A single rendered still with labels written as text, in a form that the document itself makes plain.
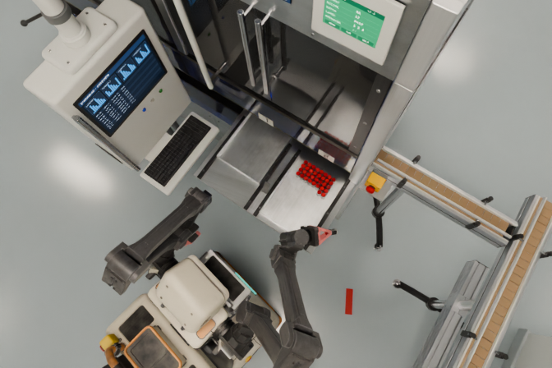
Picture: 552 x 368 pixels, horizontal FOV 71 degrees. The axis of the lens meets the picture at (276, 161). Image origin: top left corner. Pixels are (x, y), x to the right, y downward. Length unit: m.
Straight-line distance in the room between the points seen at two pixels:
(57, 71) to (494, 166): 2.78
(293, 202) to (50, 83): 1.12
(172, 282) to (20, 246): 2.08
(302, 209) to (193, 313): 0.77
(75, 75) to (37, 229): 1.90
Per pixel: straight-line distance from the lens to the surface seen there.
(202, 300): 1.38
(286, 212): 1.88
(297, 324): 1.15
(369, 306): 2.77
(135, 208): 3.01
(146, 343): 1.93
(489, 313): 1.93
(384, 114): 1.26
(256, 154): 1.97
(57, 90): 1.58
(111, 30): 1.60
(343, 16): 1.00
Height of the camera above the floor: 2.72
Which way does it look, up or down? 71 degrees down
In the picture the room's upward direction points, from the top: 7 degrees counter-clockwise
